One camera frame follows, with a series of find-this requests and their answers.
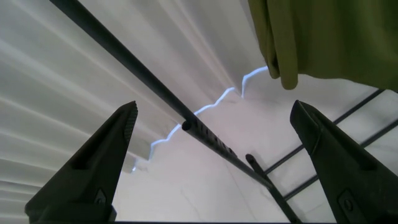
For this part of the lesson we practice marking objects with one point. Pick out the black clothes rack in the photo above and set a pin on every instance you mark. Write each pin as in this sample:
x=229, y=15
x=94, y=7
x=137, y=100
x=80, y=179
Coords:
x=124, y=56

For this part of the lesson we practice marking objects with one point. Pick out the green shirt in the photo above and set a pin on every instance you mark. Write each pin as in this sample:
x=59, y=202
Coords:
x=335, y=37

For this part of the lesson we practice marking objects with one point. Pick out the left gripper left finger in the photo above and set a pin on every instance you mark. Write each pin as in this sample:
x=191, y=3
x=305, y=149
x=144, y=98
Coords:
x=87, y=174

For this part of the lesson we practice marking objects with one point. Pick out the white curtain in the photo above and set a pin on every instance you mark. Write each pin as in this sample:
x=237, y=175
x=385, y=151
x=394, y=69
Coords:
x=77, y=62

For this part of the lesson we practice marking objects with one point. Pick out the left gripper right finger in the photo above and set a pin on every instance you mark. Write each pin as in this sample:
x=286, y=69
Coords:
x=351, y=174

